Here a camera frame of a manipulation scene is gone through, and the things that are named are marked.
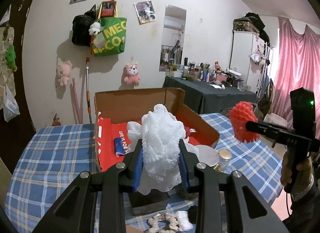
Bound suitcase on wardrobe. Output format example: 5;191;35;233
233;12;265;33

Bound white wardrobe cabinet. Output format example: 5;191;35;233
229;31;270;93

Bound pink curtain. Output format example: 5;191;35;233
273;17;319;138

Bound black backpack on wall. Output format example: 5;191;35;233
72;5;96;47

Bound small white plush keychain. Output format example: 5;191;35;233
88;21;101;36

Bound small jar gold pins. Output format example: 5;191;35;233
215;149;232;172

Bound white towel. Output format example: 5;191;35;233
176;211;193;232

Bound blue plaid tablecloth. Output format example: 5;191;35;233
4;113;282;232

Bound mop handle orange grip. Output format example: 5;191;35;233
86;57;92;124

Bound green tote bag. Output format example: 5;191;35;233
90;0;128;57

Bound dark beauty cream box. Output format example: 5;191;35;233
129;190;170;216

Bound black pompom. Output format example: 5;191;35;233
188;205;198;224

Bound pink plush cat on wall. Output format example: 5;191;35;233
124;63;140;87

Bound cream knitted scrunchie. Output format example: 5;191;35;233
146;213;180;233

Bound photo collage on wall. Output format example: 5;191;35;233
133;0;156;25

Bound dark wooden door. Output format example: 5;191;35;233
1;0;35;173

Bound pink plush bunny on wall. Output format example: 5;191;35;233
56;60;72;86

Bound plastic bag on door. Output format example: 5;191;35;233
3;85;20;122

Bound red mesh bath sponge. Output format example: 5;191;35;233
229;101;259;143

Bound red paper box liner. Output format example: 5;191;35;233
95;111;220;172

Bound round tan powder puff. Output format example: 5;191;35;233
126;225;143;233

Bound blue folded cloth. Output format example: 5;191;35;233
114;137;128;157

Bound person right hand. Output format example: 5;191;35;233
280;152;312;194

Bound wall mirror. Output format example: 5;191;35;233
159;4;187;72

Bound large glass jar metal lid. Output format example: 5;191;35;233
195;145;219;167

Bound white mesh bath pouf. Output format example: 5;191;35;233
127;104;186;195

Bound open cardboard box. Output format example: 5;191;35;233
93;87;221;173

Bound green plush on door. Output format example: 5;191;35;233
5;45;17;72

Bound dark green covered side table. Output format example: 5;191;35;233
163;76;257;114

